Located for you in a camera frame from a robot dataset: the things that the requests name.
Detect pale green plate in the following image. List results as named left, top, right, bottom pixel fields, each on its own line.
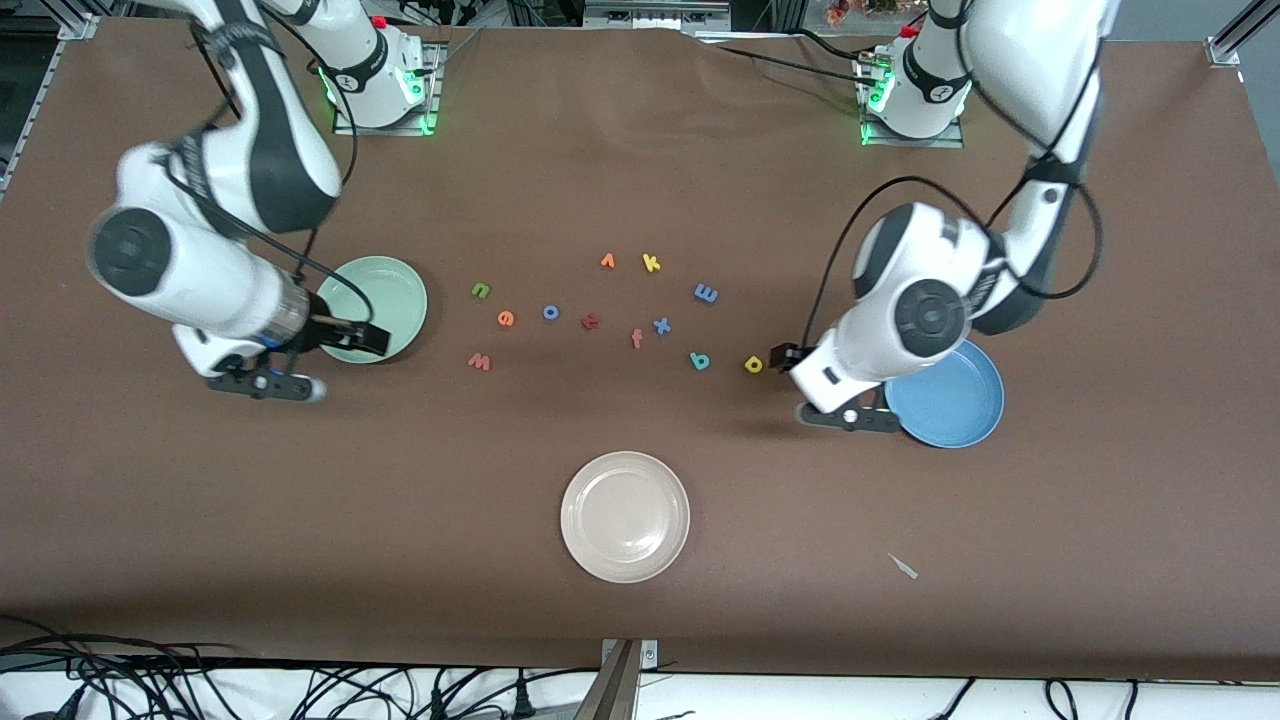
left=312, top=256, right=429, bottom=365

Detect blue plate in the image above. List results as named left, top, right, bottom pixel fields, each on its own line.
left=884, top=338, right=1005, bottom=449

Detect beige plate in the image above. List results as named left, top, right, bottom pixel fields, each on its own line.
left=560, top=451, right=692, bottom=585

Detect brown table mat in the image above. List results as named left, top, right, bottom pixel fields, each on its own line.
left=0, top=18, right=1280, bottom=681

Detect dried flowers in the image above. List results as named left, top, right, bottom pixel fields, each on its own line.
left=825, top=0, right=926, bottom=26

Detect aluminium profile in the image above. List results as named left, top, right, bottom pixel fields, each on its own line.
left=1205, top=0, right=1280, bottom=69
left=55, top=0, right=136, bottom=41

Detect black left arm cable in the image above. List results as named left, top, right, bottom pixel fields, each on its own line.
left=800, top=0, right=1106, bottom=351

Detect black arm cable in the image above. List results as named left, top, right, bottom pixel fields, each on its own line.
left=800, top=0, right=1106, bottom=351
left=160, top=0, right=376, bottom=331

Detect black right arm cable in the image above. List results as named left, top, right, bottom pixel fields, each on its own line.
left=160, top=0, right=376, bottom=331

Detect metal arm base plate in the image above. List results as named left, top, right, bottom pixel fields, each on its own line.
left=858, top=55, right=966, bottom=149
left=333, top=42, right=443, bottom=137

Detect grey metal frame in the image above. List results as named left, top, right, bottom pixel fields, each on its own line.
left=583, top=0, right=731, bottom=31

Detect metal clamp bracket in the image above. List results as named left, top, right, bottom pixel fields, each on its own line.
left=575, top=638, right=661, bottom=720

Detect aluminium edge rail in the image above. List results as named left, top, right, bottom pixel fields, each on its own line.
left=0, top=40, right=63, bottom=196

